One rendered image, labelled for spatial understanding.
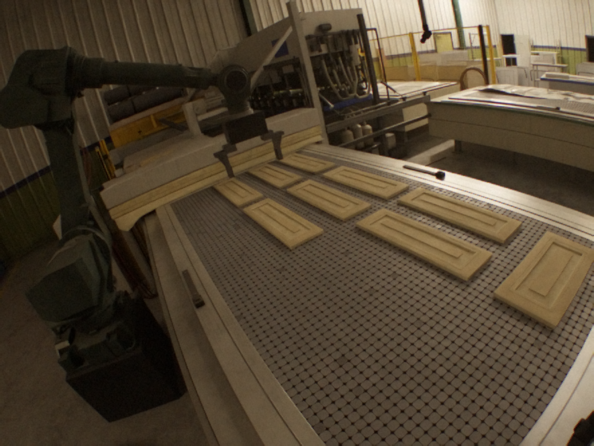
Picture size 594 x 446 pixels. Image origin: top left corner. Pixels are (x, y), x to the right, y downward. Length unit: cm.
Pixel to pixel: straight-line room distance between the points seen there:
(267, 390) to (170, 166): 225
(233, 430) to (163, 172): 231
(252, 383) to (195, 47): 694
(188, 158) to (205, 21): 508
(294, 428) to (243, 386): 23
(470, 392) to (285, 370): 55
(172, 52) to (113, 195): 486
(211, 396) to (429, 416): 66
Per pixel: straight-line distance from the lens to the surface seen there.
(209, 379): 114
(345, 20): 497
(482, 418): 91
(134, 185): 288
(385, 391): 93
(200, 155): 292
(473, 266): 128
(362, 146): 472
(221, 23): 767
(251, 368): 107
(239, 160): 303
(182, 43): 737
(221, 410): 105
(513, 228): 154
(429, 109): 512
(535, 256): 138
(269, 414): 96
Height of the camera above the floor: 168
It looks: 27 degrees down
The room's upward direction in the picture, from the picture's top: 15 degrees counter-clockwise
